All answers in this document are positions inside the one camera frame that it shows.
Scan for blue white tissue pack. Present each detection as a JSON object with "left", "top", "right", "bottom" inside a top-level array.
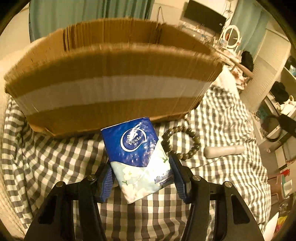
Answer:
[{"left": 101, "top": 118, "right": 174, "bottom": 204}]

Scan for wooden stool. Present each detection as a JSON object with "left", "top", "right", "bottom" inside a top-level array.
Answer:
[{"left": 268, "top": 169, "right": 292, "bottom": 203}]

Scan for cream bed blanket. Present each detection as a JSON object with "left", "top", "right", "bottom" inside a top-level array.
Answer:
[{"left": 1, "top": 56, "right": 239, "bottom": 239}]

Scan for grey checkered cloth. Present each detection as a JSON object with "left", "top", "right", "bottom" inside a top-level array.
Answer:
[{"left": 1, "top": 86, "right": 271, "bottom": 240}]

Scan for white cylindrical massager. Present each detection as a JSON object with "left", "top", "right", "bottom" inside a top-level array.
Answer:
[{"left": 204, "top": 145, "right": 245, "bottom": 159}]

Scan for white wardrobe shelf unit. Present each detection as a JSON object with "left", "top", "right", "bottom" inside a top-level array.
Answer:
[{"left": 240, "top": 29, "right": 291, "bottom": 168}]

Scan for black bag on shelf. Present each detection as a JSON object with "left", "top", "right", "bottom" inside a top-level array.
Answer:
[{"left": 270, "top": 81, "right": 290, "bottom": 104}]

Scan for wooden chair with clothes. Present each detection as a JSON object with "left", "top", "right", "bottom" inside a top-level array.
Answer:
[{"left": 231, "top": 66, "right": 251, "bottom": 91}]

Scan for brown cardboard box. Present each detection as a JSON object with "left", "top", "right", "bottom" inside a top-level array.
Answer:
[{"left": 4, "top": 19, "right": 223, "bottom": 138}]

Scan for black backpack on table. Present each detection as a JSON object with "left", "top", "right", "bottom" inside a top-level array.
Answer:
[{"left": 241, "top": 51, "right": 254, "bottom": 72}]

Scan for white dressing table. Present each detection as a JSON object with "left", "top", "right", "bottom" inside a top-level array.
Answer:
[{"left": 203, "top": 40, "right": 254, "bottom": 78}]

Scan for white round vanity mirror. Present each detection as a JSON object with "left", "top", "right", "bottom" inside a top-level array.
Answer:
[{"left": 222, "top": 25, "right": 241, "bottom": 49}]

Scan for teal curtain right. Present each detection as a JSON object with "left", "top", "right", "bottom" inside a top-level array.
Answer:
[{"left": 231, "top": 0, "right": 270, "bottom": 57}]

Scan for teal curtain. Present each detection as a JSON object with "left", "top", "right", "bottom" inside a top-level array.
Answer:
[
  {"left": 231, "top": 0, "right": 270, "bottom": 57},
  {"left": 29, "top": 0, "right": 154, "bottom": 42}
]

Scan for teal curtain left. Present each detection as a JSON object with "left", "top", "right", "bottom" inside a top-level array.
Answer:
[{"left": 29, "top": 0, "right": 154, "bottom": 42}]

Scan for dark bead bracelet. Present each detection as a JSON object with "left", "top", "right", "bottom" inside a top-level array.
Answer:
[{"left": 161, "top": 125, "right": 201, "bottom": 161}]

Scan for black wall television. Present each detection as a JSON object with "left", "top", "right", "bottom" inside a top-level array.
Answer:
[{"left": 184, "top": 1, "right": 226, "bottom": 34}]

